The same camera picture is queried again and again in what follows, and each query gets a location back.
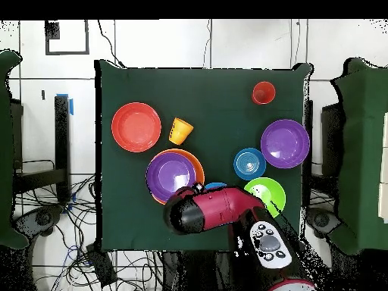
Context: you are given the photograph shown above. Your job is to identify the dark green tablecloth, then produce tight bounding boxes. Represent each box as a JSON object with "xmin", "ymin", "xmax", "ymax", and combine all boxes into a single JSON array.
[{"xmin": 95, "ymin": 59, "xmax": 313, "ymax": 254}]

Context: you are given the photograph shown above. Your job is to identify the black metal stand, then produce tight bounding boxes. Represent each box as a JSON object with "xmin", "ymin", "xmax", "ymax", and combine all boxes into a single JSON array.
[{"xmin": 13, "ymin": 95, "xmax": 71, "ymax": 202}]

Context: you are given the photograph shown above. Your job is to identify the blue tape strip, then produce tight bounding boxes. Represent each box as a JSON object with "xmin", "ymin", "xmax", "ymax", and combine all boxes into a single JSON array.
[{"xmin": 56, "ymin": 93, "xmax": 74, "ymax": 116}]

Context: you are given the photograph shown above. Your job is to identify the black pedestal leg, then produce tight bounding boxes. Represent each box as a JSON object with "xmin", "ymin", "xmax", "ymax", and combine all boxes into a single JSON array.
[
  {"xmin": 305, "ymin": 207, "xmax": 343, "ymax": 239},
  {"xmin": 13, "ymin": 205, "xmax": 64, "ymax": 237}
]

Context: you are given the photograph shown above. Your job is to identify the purple bowl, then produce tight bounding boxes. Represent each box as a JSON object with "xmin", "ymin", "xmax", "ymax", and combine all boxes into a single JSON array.
[
  {"xmin": 260, "ymin": 118, "xmax": 311, "ymax": 170},
  {"xmin": 145, "ymin": 152, "xmax": 198, "ymax": 203}
]

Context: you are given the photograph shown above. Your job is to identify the red shallow bowl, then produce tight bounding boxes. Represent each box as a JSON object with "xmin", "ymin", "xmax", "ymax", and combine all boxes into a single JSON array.
[{"xmin": 111, "ymin": 102, "xmax": 162, "ymax": 152}]

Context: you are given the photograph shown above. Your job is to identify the small translucent blue bowl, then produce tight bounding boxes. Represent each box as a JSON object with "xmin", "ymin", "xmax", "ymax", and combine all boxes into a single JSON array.
[{"xmin": 233, "ymin": 147, "xmax": 267, "ymax": 181}]

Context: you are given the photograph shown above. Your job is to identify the green cloth side table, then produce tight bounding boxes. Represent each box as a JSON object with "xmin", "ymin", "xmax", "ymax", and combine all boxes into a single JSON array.
[
  {"xmin": 328, "ymin": 57, "xmax": 388, "ymax": 255},
  {"xmin": 0, "ymin": 49, "xmax": 30, "ymax": 249}
]

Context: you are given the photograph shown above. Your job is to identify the white box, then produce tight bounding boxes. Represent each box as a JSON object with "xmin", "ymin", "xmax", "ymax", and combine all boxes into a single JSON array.
[{"xmin": 377, "ymin": 111, "xmax": 388, "ymax": 224}]

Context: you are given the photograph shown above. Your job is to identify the black floor cable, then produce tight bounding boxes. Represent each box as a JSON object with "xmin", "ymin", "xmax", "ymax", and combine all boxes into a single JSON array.
[{"xmin": 97, "ymin": 20, "xmax": 125, "ymax": 68}]

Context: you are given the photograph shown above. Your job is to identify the green bowl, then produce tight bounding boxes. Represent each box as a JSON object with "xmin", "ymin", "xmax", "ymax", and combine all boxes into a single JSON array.
[{"xmin": 243, "ymin": 177, "xmax": 286, "ymax": 218}]

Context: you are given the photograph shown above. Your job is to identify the orange cup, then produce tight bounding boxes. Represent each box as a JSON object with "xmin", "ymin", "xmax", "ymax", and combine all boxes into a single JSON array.
[{"xmin": 168, "ymin": 117, "xmax": 194, "ymax": 146}]

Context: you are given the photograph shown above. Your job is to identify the tangled floor cables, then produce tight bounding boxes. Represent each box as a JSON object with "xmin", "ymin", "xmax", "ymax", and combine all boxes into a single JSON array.
[{"xmin": 13, "ymin": 175, "xmax": 164, "ymax": 291}]

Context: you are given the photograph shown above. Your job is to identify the large orange bowl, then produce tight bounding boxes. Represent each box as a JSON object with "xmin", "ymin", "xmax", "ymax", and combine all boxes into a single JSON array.
[{"xmin": 145, "ymin": 148, "xmax": 206, "ymax": 205}]

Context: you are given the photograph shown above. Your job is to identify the red cup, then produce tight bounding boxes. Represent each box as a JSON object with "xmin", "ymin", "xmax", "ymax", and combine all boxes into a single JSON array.
[{"xmin": 251, "ymin": 80, "xmax": 277, "ymax": 106}]

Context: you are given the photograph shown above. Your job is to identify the black power brick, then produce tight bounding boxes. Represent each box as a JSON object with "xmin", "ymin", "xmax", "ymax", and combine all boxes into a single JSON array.
[{"xmin": 86, "ymin": 242, "xmax": 118, "ymax": 287}]

